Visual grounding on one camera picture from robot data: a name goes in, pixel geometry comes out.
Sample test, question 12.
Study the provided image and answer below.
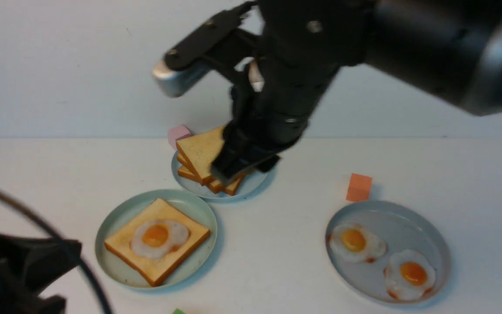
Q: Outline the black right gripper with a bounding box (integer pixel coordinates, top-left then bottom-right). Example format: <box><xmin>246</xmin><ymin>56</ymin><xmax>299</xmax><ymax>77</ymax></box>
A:
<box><xmin>211</xmin><ymin>0</ymin><xmax>375</xmax><ymax>178</ymax></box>

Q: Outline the toast slice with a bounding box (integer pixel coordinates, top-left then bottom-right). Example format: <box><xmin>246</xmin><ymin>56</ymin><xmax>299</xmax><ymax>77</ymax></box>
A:
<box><xmin>104</xmin><ymin>198</ymin><xmax>211</xmax><ymax>287</ymax></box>
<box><xmin>176</xmin><ymin>153</ymin><xmax>247</xmax><ymax>194</ymax></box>
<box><xmin>176</xmin><ymin>126</ymin><xmax>224</xmax><ymax>185</ymax></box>
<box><xmin>177</xmin><ymin>166</ymin><xmax>247</xmax><ymax>196</ymax></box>

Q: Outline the fried egg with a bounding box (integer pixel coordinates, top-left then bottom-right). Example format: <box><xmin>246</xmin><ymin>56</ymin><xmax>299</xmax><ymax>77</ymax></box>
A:
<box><xmin>383</xmin><ymin>249</ymin><xmax>436</xmax><ymax>301</ymax></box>
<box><xmin>328</xmin><ymin>222</ymin><xmax>387</xmax><ymax>263</ymax></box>
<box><xmin>130</xmin><ymin>219</ymin><xmax>190</xmax><ymax>260</ymax></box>

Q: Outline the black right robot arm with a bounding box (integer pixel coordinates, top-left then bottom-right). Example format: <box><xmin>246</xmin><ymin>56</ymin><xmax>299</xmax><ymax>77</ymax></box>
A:
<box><xmin>211</xmin><ymin>0</ymin><xmax>502</xmax><ymax>182</ymax></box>

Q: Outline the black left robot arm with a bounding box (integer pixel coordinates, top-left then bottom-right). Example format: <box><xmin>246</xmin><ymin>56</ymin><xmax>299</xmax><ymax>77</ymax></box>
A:
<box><xmin>0</xmin><ymin>234</ymin><xmax>78</xmax><ymax>314</ymax></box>

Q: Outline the small grey bread plate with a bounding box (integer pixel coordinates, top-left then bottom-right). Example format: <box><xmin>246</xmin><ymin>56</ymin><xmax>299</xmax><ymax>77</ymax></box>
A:
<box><xmin>171</xmin><ymin>152</ymin><xmax>269</xmax><ymax>203</ymax></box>

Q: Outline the pink cube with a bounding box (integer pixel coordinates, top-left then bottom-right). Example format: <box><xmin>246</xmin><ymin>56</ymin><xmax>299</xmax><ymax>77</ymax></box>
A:
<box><xmin>167</xmin><ymin>125</ymin><xmax>193</xmax><ymax>150</ymax></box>

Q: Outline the orange cube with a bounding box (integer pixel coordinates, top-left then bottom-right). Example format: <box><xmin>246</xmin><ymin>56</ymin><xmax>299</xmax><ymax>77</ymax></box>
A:
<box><xmin>346</xmin><ymin>173</ymin><xmax>373</xmax><ymax>202</ymax></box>

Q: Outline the large light green plate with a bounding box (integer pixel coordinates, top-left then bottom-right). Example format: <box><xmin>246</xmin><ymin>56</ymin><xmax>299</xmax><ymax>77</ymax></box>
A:
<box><xmin>94</xmin><ymin>189</ymin><xmax>224</xmax><ymax>294</ymax></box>

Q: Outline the grey egg plate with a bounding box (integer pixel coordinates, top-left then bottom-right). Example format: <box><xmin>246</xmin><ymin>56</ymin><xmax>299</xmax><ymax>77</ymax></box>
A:
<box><xmin>326</xmin><ymin>201</ymin><xmax>452</xmax><ymax>308</ymax></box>

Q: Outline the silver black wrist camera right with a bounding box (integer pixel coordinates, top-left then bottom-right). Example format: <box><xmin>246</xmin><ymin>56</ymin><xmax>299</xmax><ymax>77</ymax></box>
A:
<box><xmin>152</xmin><ymin>0</ymin><xmax>258</xmax><ymax>98</ymax></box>

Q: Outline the black cable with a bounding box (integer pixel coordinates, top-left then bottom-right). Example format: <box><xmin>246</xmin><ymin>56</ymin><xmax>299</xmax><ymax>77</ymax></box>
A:
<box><xmin>0</xmin><ymin>164</ymin><xmax>113</xmax><ymax>314</ymax></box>

